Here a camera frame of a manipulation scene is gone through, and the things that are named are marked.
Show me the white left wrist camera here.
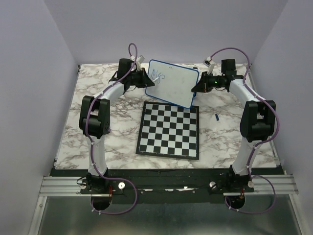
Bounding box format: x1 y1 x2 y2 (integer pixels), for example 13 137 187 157
130 55 144 71

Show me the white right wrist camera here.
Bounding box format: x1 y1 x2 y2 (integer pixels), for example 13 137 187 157
203 57 216 74

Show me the aluminium frame rail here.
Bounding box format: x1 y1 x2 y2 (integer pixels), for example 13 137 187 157
29 165 311 235

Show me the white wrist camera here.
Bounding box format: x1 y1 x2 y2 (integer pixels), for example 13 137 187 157
130 55 144 71
203 57 216 74

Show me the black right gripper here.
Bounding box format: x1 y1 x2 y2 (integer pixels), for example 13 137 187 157
191 71 224 93

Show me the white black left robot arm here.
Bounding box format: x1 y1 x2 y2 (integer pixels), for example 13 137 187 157
79 55 155 193

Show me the blue framed whiteboard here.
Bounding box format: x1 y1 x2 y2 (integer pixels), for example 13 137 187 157
145 59 200 109

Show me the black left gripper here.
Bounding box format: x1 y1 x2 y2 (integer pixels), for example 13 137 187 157
128 68 155 89

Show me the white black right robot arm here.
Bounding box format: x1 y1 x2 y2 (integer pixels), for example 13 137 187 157
191 57 276 192

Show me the black white chessboard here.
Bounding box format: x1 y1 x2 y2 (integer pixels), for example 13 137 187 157
135 101 200 160

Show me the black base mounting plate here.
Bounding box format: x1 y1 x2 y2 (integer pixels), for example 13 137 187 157
48 167 255 213

